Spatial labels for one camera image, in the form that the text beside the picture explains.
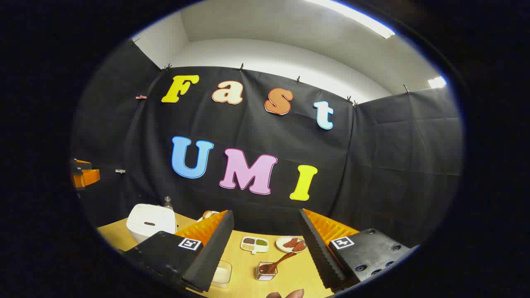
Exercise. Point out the small ceiling light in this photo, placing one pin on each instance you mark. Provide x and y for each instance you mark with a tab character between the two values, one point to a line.
437	82

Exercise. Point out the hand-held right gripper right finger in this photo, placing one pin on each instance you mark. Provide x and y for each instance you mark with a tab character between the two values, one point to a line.
319	256

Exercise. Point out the white plate with red slices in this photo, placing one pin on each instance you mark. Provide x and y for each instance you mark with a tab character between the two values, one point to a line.
290	244

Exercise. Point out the small glass bottle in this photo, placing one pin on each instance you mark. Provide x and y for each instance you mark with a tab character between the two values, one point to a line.
168	203

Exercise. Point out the black backdrop cloth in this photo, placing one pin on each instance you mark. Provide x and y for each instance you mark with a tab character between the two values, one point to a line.
256	132

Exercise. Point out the white divided bean dish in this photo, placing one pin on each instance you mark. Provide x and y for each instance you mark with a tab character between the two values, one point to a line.
254	244

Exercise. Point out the white rice cooker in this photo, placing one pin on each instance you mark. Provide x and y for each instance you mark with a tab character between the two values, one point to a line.
151	221

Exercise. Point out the dark wooden spoon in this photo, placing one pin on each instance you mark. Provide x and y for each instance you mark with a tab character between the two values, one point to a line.
275	263

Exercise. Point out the clear plastic rice box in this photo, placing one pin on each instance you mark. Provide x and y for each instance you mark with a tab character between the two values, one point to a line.
222	275

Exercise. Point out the white toaster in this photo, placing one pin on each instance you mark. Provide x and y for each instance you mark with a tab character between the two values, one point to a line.
201	218

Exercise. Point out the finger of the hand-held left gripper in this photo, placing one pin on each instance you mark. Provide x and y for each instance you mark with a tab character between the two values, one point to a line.
87	178

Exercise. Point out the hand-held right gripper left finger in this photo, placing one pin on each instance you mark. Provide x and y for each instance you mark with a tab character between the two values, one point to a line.
213	252

